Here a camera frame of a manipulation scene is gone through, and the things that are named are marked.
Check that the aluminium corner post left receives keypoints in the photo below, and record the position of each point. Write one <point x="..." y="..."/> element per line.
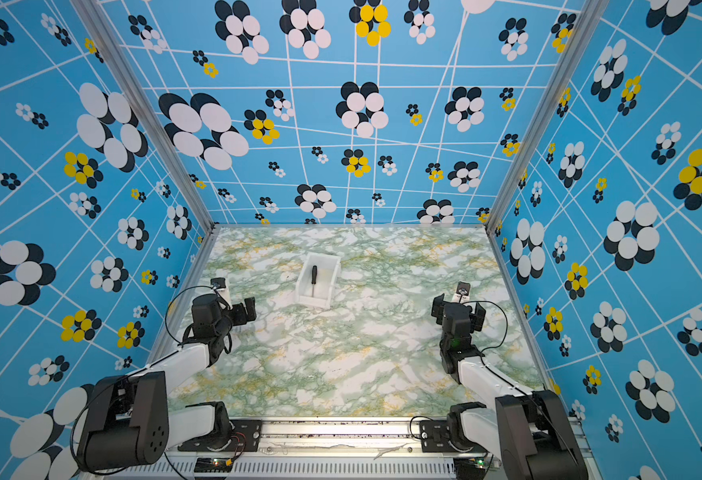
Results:
<point x="95" y="21"/>

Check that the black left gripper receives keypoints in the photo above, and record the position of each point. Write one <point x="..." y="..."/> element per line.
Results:
<point x="239" y="319"/>

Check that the aluminium corner post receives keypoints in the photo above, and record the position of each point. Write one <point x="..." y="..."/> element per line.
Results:
<point x="95" y="21"/>
<point x="587" y="23"/>

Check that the green circuit board right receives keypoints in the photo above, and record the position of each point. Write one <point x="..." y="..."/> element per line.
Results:
<point x="470" y="465"/>

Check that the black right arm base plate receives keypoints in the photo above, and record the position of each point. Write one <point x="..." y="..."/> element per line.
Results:
<point x="435" y="437"/>

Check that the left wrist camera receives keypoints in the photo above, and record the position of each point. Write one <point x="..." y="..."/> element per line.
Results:
<point x="218" y="283"/>

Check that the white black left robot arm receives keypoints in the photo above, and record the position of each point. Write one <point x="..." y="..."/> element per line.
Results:
<point x="127" y="421"/>

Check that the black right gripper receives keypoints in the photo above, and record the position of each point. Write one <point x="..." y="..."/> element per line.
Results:
<point x="441" y="309"/>

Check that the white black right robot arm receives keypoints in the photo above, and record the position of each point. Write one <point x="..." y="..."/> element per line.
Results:
<point x="528" y="430"/>

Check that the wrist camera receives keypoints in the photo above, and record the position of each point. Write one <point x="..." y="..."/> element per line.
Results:
<point x="218" y="283"/>
<point x="462" y="293"/>

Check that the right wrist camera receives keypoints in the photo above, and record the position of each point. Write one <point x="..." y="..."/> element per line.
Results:
<point x="462" y="293"/>

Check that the black handled screwdriver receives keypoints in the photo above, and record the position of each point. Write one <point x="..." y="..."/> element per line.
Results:
<point x="314" y="279"/>

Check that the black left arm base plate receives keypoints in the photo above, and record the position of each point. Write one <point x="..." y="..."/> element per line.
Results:
<point x="242" y="435"/>

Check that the green circuit board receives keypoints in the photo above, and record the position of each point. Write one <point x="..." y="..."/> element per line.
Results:
<point x="470" y="465"/>
<point x="213" y="465"/>

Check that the green circuit board left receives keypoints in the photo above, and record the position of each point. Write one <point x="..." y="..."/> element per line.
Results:
<point x="213" y="465"/>

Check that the aluminium corner post right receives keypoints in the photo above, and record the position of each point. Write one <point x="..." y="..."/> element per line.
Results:
<point x="587" y="23"/>

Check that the white plastic bin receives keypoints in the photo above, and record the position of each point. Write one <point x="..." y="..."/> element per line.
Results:
<point x="329" y="267"/>

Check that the aluminium front rail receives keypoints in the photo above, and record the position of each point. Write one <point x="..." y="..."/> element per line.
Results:
<point x="337" y="448"/>

